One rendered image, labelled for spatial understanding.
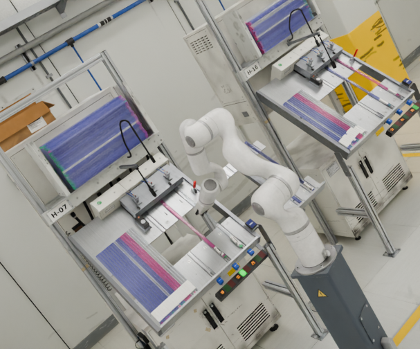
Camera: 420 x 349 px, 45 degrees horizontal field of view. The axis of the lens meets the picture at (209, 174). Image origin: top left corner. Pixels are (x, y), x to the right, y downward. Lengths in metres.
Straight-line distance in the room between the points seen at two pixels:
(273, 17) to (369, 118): 0.87
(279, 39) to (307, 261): 1.65
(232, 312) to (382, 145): 1.57
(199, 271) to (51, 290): 1.97
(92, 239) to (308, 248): 1.15
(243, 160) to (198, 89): 2.72
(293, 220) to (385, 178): 1.71
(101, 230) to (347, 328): 1.31
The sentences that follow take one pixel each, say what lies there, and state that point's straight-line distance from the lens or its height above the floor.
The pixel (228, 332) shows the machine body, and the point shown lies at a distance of 3.00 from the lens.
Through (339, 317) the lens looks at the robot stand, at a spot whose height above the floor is 0.45.
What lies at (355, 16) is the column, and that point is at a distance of 5.33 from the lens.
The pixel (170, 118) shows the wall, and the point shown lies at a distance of 4.55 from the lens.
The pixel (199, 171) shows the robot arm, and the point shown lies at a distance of 2.35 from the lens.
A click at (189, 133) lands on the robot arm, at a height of 1.44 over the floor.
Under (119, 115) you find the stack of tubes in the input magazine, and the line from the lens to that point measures 2.76.
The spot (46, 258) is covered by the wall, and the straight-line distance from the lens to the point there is 4.23.
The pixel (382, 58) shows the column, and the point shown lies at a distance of 5.50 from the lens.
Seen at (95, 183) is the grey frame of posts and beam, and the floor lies 1.35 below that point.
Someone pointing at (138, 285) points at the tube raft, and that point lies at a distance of 2.53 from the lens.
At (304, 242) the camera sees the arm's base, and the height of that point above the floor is 0.83.
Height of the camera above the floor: 1.84
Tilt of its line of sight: 16 degrees down
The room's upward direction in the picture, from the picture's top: 32 degrees counter-clockwise
